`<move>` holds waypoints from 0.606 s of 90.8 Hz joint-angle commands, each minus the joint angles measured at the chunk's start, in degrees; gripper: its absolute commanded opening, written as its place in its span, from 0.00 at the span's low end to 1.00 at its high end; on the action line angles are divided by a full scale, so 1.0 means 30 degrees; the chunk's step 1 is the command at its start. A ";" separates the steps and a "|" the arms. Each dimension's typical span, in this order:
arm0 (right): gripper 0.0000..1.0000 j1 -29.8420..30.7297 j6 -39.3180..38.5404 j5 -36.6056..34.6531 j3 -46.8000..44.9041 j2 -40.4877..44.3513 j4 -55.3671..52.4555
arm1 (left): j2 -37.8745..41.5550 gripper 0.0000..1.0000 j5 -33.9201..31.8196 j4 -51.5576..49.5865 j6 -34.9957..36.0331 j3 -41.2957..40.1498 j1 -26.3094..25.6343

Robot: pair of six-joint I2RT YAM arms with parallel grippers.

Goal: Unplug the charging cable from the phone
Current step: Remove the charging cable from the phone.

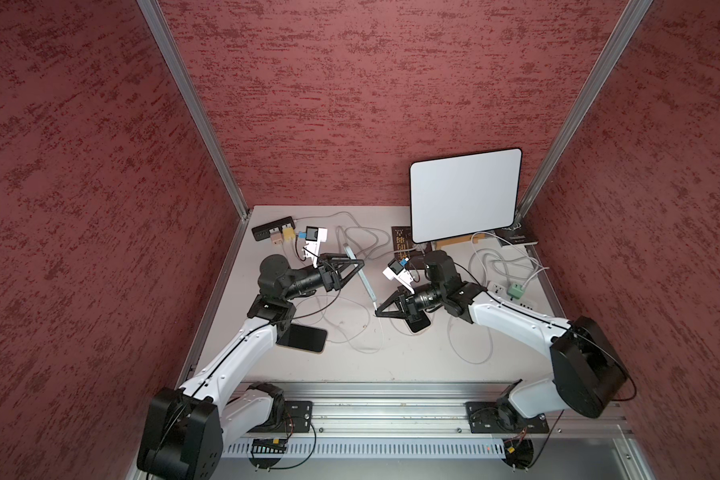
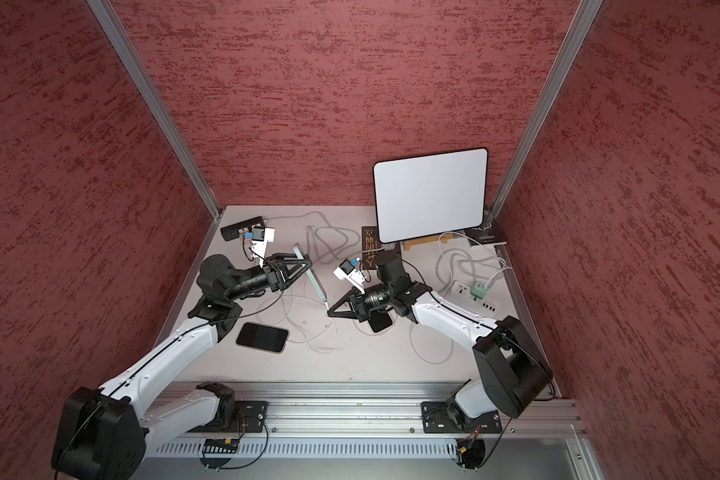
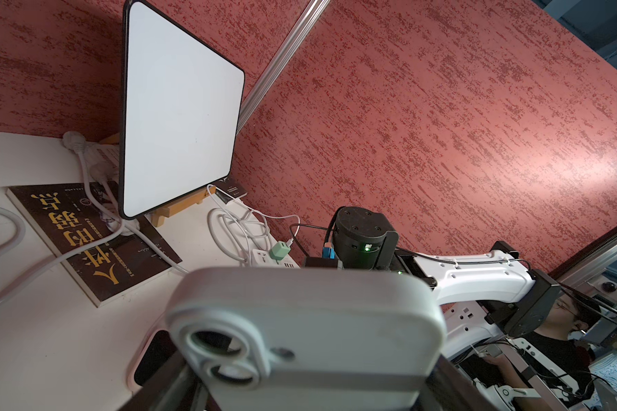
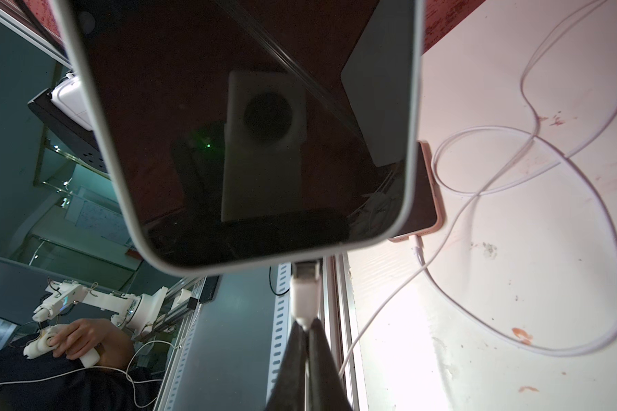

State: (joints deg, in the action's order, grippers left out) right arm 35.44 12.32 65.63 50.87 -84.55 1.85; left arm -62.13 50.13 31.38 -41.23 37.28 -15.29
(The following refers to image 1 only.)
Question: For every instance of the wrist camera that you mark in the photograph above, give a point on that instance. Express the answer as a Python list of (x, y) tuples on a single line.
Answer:
[(397, 270), (313, 238)]

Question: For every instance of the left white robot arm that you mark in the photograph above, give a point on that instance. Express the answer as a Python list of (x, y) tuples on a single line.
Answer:
[(187, 427)]

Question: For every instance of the white power strip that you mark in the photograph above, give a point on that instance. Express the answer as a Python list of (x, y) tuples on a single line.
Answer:
[(501, 291)]

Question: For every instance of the aluminium rail frame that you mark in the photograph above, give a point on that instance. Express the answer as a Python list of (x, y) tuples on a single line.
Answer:
[(425, 421)]

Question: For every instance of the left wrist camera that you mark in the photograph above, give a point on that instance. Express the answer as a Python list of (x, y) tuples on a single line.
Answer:
[(313, 238)]

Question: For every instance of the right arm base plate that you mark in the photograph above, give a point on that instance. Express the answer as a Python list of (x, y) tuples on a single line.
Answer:
[(486, 417)]

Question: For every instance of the wooden tablet stand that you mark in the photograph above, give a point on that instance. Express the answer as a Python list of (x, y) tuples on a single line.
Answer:
[(472, 238)]

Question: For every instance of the gold edged black phone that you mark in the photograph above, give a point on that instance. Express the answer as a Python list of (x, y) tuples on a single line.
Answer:
[(304, 338)]

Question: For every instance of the black power strip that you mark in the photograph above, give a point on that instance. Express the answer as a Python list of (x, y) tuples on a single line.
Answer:
[(265, 231)]

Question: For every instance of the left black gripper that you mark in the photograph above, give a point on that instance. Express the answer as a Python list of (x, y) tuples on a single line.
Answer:
[(332, 280)]

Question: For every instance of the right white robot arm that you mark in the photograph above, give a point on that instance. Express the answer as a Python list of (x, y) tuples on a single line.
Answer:
[(586, 372)]

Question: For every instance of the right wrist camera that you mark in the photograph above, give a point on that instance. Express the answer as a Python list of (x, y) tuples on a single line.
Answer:
[(397, 270)]

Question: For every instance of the black box behind tablet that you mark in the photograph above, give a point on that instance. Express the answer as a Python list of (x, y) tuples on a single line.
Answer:
[(519, 236)]

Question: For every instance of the green plug adapter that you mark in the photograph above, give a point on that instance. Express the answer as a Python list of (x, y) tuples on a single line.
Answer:
[(516, 291)]

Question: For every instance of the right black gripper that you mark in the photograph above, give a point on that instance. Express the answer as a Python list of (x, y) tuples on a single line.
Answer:
[(408, 306)]

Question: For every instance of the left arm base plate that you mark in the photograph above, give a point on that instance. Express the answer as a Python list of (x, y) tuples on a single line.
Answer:
[(296, 418)]

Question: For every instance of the pink charger plug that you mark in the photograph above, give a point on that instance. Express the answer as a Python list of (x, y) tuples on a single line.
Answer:
[(276, 238)]

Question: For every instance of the black book gold lettering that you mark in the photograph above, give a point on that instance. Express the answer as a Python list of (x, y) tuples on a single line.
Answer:
[(403, 244)]

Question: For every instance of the white tablet on stand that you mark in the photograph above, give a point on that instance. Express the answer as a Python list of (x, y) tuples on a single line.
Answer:
[(455, 196)]

